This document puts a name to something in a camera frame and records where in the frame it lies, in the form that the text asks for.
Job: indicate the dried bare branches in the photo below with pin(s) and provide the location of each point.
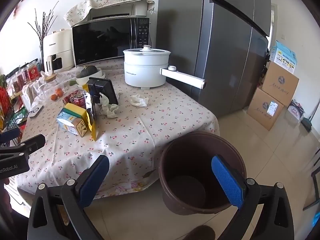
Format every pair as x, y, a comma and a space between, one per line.
45, 25

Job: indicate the blue and white box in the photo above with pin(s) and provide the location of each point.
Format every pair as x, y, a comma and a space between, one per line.
285, 57

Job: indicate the clear glass jug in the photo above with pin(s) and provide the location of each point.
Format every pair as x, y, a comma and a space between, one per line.
43, 90

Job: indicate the yellow green sponge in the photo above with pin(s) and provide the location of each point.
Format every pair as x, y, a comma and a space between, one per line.
73, 110

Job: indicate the black chair frame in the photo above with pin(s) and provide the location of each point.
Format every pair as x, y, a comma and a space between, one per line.
313, 177

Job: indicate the cream air fryer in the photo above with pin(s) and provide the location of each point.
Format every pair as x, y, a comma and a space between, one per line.
57, 45

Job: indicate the printed paper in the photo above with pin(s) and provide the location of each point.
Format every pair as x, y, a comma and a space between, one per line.
107, 108

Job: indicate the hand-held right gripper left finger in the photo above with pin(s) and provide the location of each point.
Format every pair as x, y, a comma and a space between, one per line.
95, 177

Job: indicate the glass jar with wooden lid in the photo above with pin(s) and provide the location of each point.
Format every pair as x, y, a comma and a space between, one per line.
50, 78

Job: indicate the black plastic tray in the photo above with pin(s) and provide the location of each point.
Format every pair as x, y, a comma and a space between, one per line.
105, 90

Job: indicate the brown plastic trash bin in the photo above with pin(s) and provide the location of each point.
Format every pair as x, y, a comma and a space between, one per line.
190, 155

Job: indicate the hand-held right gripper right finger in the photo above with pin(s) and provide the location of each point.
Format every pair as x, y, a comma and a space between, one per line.
227, 182

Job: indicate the cherry print tablecloth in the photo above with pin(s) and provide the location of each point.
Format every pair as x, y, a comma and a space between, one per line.
150, 130

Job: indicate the white appliance under cloth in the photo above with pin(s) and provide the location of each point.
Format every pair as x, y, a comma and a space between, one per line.
117, 11

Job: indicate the white electric pot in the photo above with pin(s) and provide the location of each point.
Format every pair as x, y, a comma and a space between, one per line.
145, 72

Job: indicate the white flat device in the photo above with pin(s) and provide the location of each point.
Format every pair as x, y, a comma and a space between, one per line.
35, 111

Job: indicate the white pot lid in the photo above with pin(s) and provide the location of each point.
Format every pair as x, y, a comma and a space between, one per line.
147, 49

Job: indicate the crumpled white tissue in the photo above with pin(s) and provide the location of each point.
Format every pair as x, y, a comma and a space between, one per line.
138, 101

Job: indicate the small printed carton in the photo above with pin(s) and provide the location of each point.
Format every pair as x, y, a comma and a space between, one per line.
296, 111

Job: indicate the blue and tan carton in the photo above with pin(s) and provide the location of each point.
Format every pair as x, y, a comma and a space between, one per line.
70, 123

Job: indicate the gold foil bag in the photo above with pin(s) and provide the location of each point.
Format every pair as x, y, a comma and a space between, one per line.
91, 120

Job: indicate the floral cover cloth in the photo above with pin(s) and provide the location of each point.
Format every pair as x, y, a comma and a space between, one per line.
80, 7

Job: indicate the dark green pumpkin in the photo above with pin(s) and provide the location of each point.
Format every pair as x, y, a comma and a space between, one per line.
87, 71

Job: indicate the black microwave oven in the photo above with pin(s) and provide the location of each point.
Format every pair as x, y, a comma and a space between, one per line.
105, 40

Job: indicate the white bowl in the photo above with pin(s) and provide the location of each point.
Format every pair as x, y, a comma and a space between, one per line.
92, 78

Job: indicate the grey refrigerator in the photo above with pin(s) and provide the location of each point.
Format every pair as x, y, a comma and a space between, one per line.
220, 55

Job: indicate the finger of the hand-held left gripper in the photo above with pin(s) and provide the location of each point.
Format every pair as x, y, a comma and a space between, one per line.
8, 133
32, 142

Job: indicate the green vegetable piece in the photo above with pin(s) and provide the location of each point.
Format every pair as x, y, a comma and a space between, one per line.
72, 82

